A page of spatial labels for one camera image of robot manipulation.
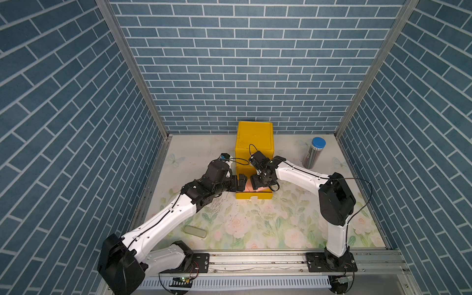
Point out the blue-capped striped cylinder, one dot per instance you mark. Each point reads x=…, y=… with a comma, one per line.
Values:
x=314, y=152

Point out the yellow three-drawer cabinet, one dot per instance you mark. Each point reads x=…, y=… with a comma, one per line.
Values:
x=253, y=139

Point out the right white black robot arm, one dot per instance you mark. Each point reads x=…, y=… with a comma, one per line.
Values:
x=336, y=200

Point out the pink sticky note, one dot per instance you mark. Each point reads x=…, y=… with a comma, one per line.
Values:
x=254, y=185

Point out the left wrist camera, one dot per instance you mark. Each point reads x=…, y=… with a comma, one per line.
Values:
x=224, y=157

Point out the translucent green eraser block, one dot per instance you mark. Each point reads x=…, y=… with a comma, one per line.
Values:
x=195, y=231

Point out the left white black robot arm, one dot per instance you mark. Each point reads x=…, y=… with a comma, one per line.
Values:
x=125, y=261

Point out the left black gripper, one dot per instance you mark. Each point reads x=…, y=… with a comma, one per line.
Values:
x=241, y=183

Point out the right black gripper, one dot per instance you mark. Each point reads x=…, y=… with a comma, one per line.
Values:
x=254, y=179

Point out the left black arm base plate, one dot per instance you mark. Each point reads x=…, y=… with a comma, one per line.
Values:
x=199, y=263

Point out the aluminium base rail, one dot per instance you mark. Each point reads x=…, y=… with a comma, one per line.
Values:
x=369, y=261

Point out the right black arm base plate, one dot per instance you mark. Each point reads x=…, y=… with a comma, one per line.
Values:
x=327, y=262

